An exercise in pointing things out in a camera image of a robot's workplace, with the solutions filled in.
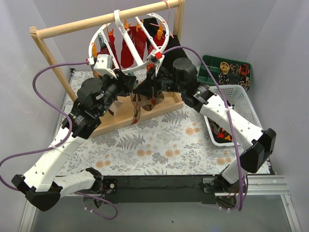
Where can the argyle brown sock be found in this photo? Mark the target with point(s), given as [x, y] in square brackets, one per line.
[141, 102]

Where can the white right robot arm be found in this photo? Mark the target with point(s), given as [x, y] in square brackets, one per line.
[257, 143]

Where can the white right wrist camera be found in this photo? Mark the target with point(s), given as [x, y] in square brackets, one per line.
[156, 58]

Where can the black hanging sock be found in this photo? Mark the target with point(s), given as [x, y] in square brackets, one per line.
[171, 56]

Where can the wooden clothes rack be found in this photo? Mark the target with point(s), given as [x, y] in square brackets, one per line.
[127, 112]

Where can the white plastic basket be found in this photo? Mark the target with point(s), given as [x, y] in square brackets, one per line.
[237, 98]

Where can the floral table mat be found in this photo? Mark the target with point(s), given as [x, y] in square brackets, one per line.
[175, 143]

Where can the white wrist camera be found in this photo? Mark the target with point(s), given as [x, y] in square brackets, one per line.
[156, 58]
[102, 65]

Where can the green compartment tray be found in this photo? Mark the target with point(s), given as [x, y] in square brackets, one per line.
[229, 72]

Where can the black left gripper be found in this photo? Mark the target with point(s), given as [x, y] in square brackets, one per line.
[124, 81]

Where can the red christmas sock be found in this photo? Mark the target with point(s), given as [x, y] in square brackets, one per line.
[127, 59]
[139, 40]

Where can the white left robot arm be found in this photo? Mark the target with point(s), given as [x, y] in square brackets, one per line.
[40, 184]

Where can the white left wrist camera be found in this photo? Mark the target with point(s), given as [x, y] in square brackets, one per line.
[102, 65]

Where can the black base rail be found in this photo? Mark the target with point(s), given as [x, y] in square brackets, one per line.
[166, 189]

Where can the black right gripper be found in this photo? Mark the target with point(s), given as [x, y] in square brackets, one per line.
[152, 83]

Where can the white round clip hanger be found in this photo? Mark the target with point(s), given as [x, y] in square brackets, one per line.
[99, 43]

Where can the tartan red yellow sock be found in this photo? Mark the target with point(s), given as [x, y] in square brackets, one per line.
[219, 134]

